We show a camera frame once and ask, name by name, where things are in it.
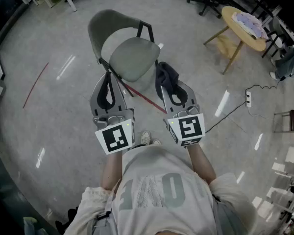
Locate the grey black-framed chair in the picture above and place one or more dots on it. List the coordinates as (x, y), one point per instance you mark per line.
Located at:
(275, 26)

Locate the round wooden side table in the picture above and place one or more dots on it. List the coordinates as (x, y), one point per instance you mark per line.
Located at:
(250, 43)

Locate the black office chair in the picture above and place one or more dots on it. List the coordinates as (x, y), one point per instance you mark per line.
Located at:
(205, 1)

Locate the grey fabric chair seat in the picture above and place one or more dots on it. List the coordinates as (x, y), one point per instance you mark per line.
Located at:
(134, 57)

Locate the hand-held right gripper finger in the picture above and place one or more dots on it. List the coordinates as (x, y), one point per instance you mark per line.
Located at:
(166, 104)
(189, 99)

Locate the person's left forearm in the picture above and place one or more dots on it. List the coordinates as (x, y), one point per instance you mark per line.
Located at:
(111, 170)

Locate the dark blue cleaning cloth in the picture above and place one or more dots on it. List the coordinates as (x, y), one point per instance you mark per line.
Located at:
(165, 75)

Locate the person's white printed shirt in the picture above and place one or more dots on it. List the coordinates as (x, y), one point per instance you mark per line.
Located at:
(161, 217)

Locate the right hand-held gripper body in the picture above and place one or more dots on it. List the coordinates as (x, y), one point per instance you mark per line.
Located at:
(188, 128)

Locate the white power strip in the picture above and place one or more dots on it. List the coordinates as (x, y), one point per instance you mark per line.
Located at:
(248, 99)

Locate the person's right forearm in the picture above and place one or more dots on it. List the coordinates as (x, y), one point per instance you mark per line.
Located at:
(201, 163)

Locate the person's white shoe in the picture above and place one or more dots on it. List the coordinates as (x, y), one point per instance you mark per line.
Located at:
(145, 138)
(156, 142)

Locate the grey office chair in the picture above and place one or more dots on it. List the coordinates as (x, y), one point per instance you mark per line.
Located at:
(100, 21)

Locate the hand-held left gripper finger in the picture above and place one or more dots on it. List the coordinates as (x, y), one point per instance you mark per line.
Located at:
(118, 99)
(96, 99)

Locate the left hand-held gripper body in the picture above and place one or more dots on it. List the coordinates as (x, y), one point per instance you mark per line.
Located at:
(115, 137)

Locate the pale purple folded cloth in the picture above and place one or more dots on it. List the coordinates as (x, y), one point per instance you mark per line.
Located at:
(250, 23)

